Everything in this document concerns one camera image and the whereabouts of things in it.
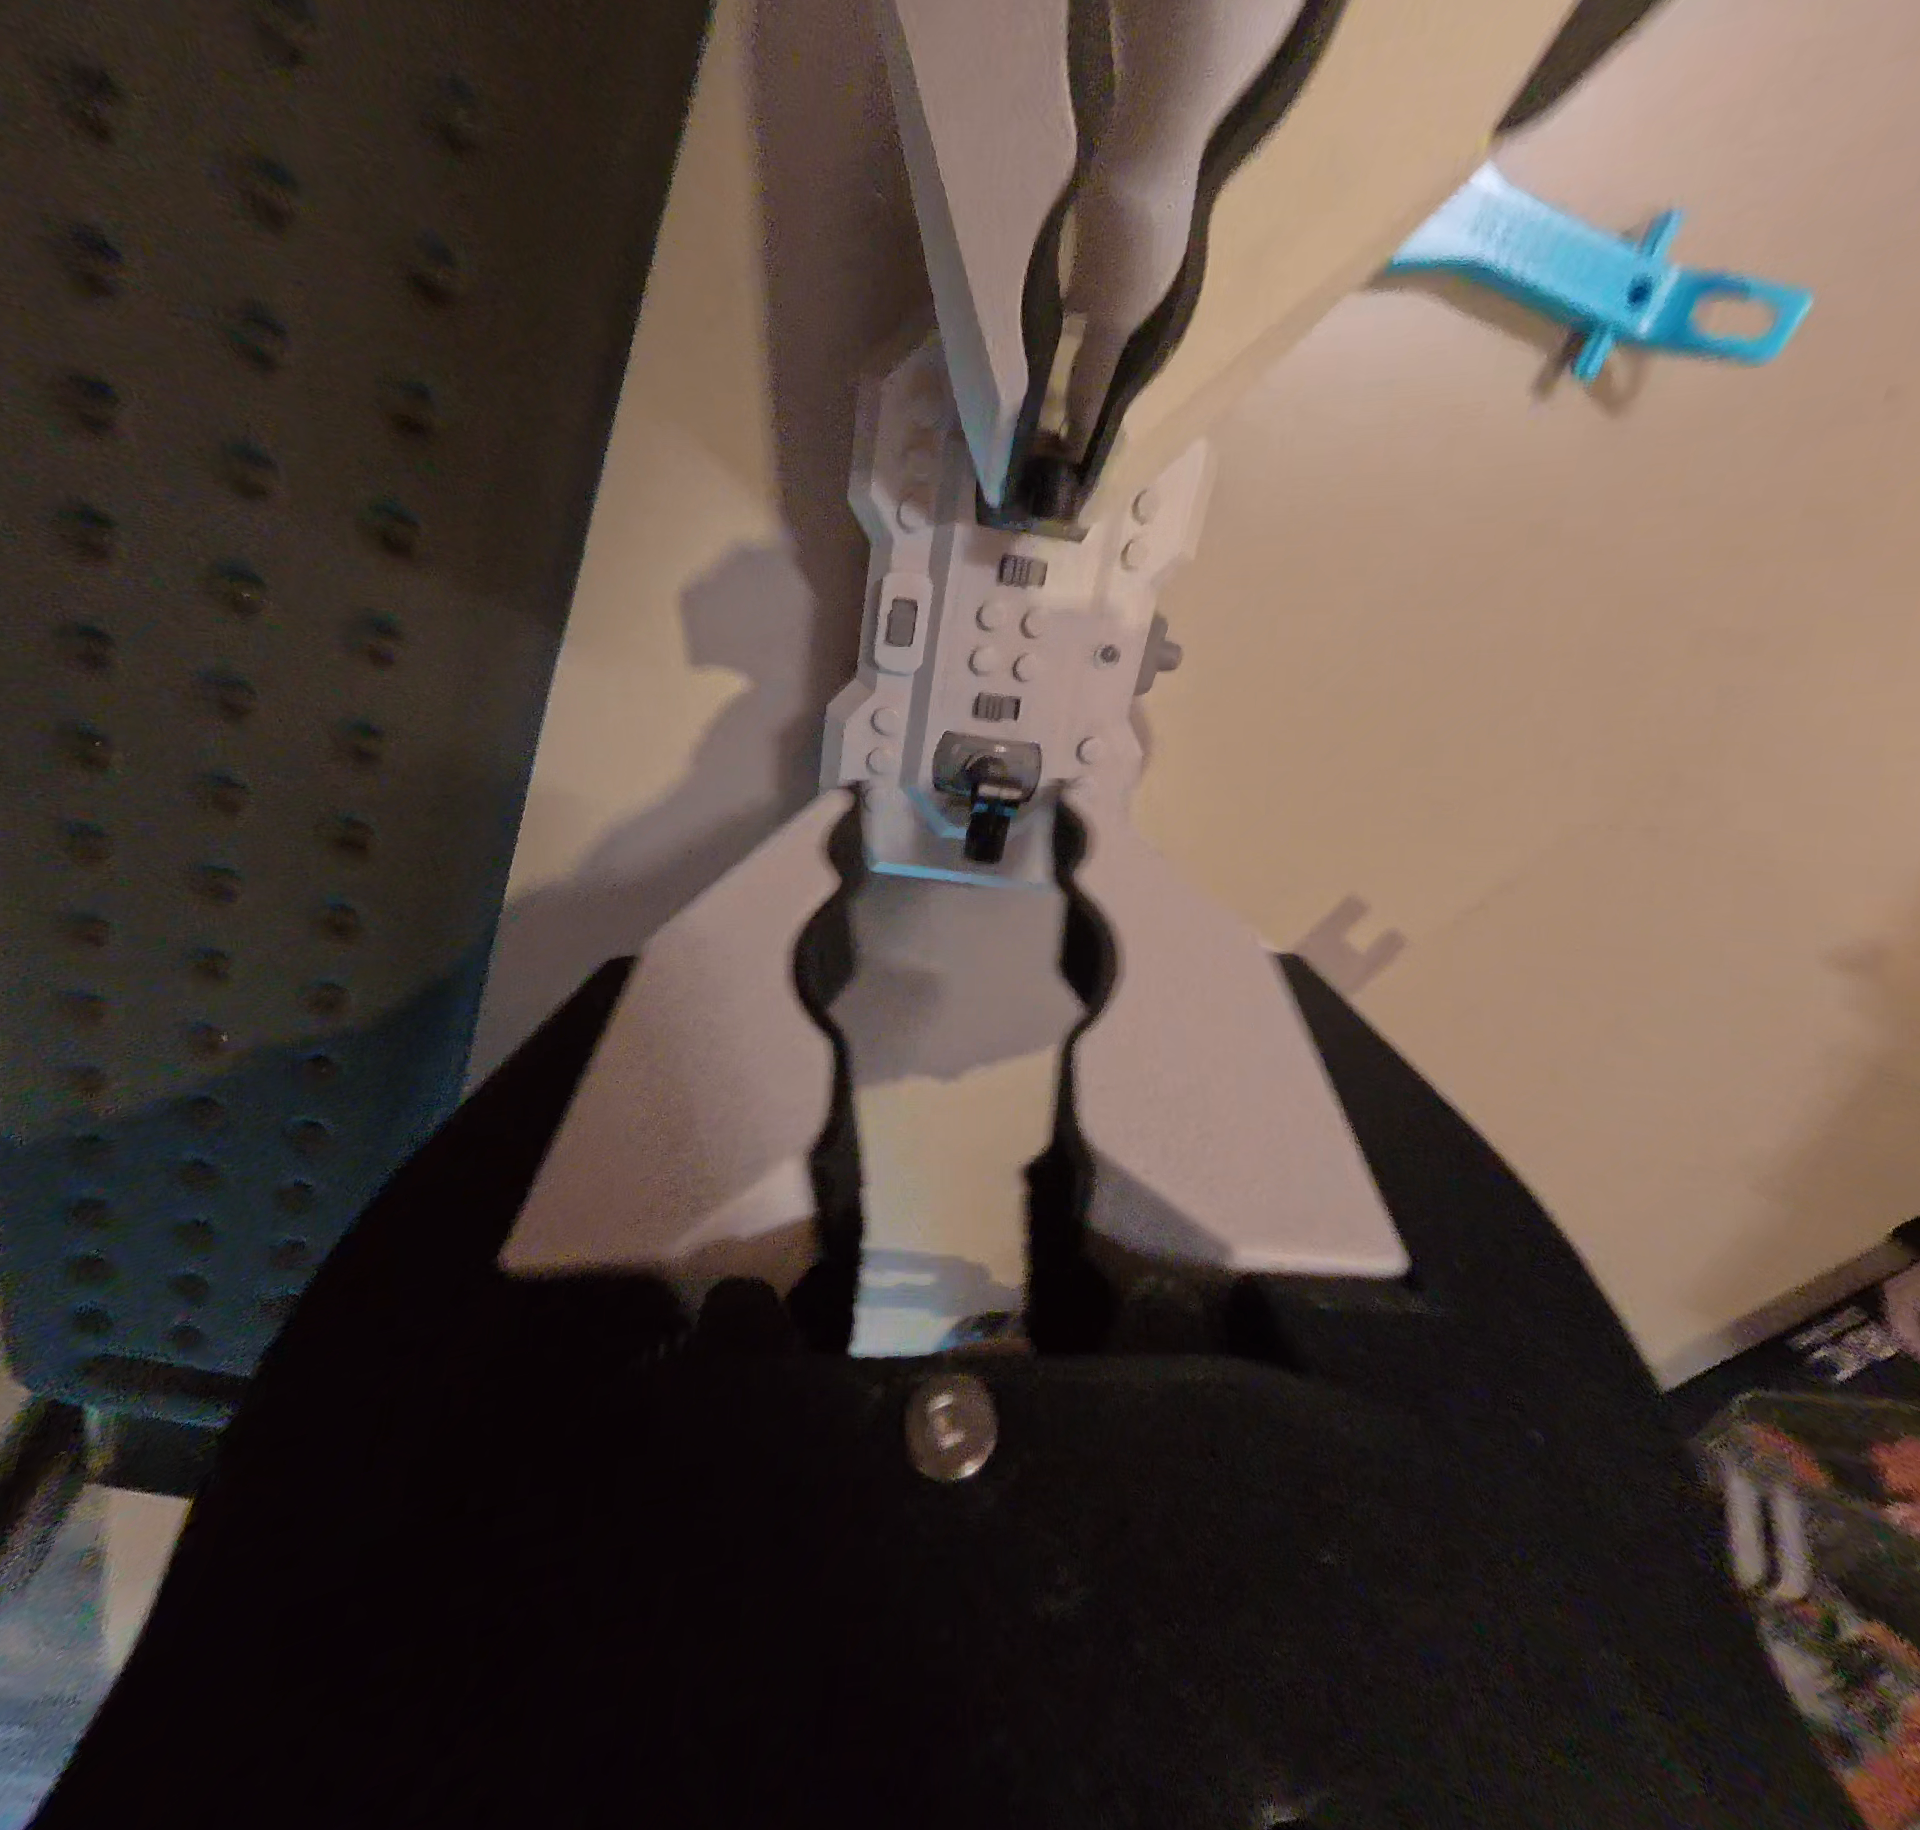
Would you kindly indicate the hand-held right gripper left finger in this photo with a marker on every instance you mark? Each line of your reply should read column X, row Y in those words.
column 677, row 1111

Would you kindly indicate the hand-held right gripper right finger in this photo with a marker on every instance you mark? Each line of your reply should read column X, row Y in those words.
column 1232, row 1111

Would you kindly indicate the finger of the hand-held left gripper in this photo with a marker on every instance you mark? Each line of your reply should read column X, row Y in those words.
column 1396, row 90
column 991, row 90

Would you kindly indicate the blue brick separator tool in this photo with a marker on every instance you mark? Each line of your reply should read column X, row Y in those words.
column 1577, row 263

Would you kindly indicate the black angle connector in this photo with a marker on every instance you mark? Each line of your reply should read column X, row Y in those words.
column 982, row 818

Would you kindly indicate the black plastic pin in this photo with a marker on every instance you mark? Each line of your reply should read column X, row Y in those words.
column 1052, row 481

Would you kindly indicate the white control hub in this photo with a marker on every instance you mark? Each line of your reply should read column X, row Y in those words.
column 1082, row 601

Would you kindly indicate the black dimpled pad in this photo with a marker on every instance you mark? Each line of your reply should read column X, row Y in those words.
column 301, row 511

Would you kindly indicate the blue toy box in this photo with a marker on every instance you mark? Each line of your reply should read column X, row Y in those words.
column 1831, row 1591

